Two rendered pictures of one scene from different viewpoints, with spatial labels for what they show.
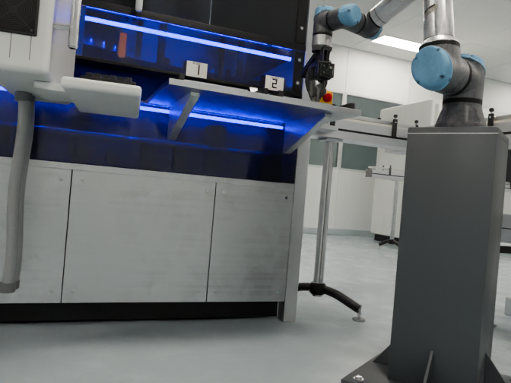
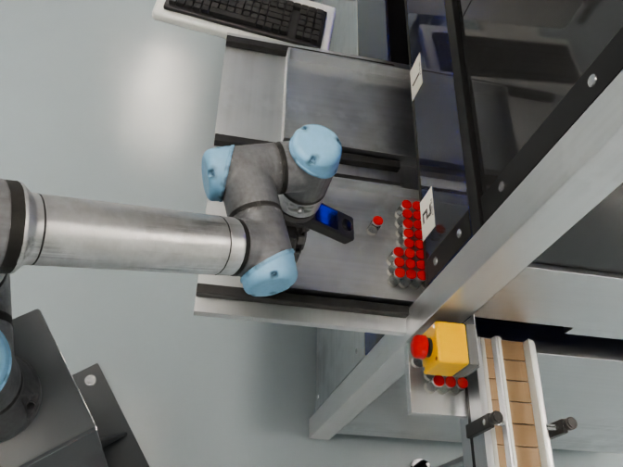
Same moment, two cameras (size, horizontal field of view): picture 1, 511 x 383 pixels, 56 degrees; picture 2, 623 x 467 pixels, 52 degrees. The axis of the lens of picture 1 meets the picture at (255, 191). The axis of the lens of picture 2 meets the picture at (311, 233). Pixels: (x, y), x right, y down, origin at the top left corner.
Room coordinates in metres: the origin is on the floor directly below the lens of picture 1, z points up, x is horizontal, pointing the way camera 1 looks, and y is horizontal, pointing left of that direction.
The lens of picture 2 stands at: (1.87, -0.78, 1.97)
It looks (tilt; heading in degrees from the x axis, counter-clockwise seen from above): 58 degrees down; 92
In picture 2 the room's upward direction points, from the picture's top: 24 degrees clockwise
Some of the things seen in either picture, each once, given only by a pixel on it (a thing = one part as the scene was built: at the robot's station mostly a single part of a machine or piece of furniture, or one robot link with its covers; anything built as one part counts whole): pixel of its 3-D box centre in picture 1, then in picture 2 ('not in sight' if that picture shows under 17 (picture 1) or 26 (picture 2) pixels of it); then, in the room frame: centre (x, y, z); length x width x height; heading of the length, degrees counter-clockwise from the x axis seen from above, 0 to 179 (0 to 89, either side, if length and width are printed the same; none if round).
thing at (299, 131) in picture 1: (305, 135); not in sight; (1.90, -0.18, 0.80); 0.34 x 0.03 x 0.13; 22
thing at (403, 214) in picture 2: not in sight; (405, 243); (2.02, -0.04, 0.90); 0.18 x 0.02 x 0.05; 112
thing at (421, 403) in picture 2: (318, 128); (443, 381); (2.19, -0.26, 0.87); 0.14 x 0.13 x 0.02; 22
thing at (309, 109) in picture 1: (247, 108); (324, 171); (1.81, 0.06, 0.87); 0.70 x 0.48 x 0.02; 112
